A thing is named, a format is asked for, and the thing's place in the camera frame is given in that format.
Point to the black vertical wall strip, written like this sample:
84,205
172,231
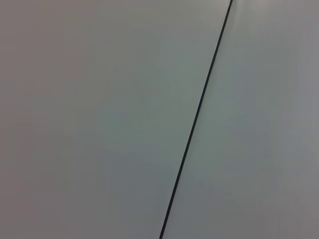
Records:
197,119

